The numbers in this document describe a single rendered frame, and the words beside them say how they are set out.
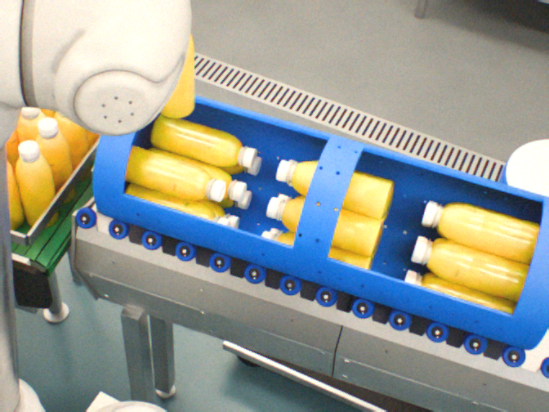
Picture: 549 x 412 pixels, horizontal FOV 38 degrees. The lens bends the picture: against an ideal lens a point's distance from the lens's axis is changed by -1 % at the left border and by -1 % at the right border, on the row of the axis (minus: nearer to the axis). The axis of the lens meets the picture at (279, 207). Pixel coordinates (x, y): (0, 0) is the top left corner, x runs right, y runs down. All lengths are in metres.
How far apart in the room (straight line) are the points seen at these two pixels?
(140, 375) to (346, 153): 0.97
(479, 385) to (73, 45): 1.20
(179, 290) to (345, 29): 2.43
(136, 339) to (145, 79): 1.42
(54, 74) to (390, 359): 1.12
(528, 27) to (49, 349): 2.76
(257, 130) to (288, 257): 0.32
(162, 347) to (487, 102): 1.98
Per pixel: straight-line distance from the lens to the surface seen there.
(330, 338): 1.66
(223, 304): 1.70
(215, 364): 2.62
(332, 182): 1.44
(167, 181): 1.55
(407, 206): 1.69
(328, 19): 3.99
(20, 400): 1.06
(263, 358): 2.47
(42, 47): 0.69
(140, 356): 2.11
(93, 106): 0.67
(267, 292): 1.64
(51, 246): 1.77
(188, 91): 1.47
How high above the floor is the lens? 2.25
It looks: 48 degrees down
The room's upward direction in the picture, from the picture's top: 6 degrees clockwise
